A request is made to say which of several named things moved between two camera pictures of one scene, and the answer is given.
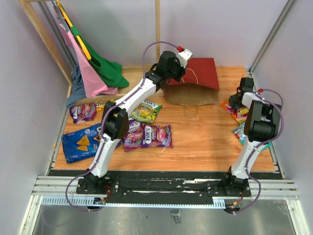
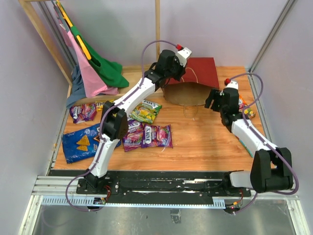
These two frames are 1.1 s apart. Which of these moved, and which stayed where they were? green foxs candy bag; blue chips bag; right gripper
Moved: right gripper
Stayed: blue chips bag; green foxs candy bag
